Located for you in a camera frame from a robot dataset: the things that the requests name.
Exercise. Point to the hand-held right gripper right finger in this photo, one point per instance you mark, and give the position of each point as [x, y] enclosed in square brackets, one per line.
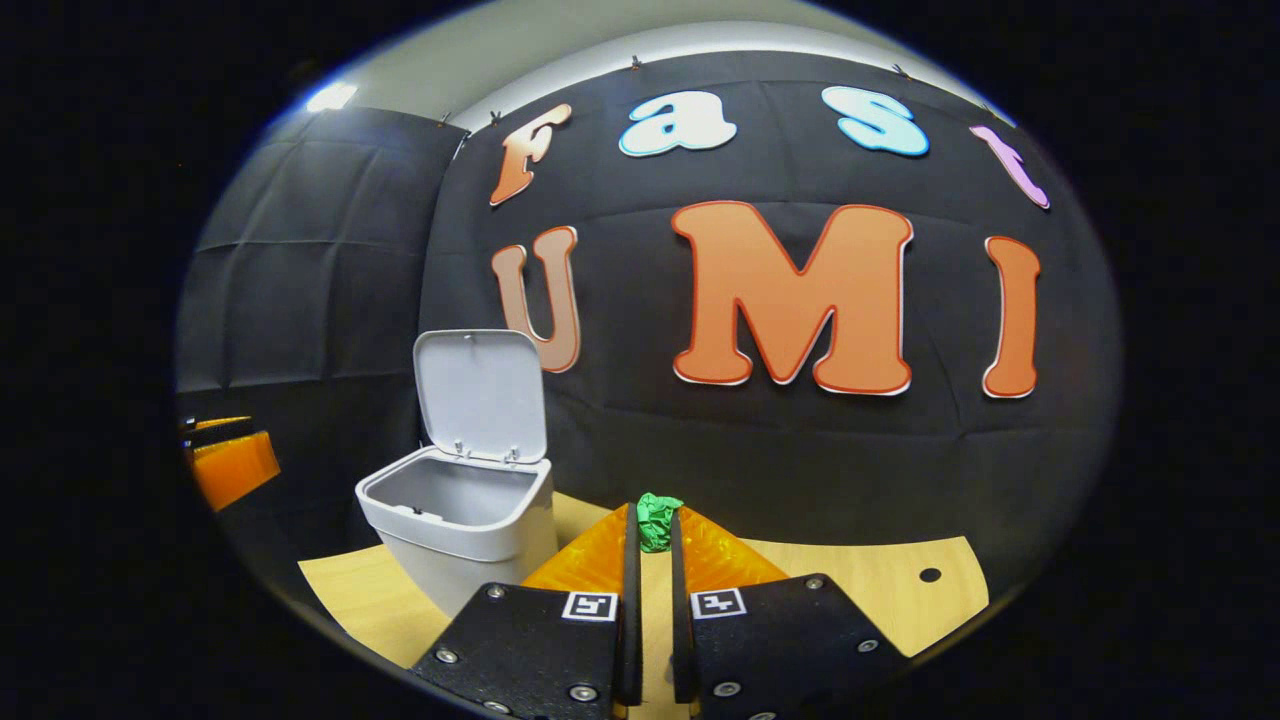
[682, 650]

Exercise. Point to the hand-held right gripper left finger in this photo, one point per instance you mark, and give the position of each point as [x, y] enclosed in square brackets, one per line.
[632, 640]

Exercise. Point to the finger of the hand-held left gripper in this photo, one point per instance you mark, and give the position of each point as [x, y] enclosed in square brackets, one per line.
[220, 432]
[235, 468]

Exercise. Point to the green paper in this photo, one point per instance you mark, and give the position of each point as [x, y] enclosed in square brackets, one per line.
[655, 525]

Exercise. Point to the white desktop garbage bin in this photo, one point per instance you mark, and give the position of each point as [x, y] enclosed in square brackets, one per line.
[480, 400]

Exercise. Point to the wooden desktop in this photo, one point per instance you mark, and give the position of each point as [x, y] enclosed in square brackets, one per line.
[860, 590]

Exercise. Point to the black backdrop cloth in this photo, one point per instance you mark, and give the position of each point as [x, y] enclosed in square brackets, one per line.
[300, 300]

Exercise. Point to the ceiling light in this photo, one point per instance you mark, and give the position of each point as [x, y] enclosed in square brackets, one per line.
[330, 97]

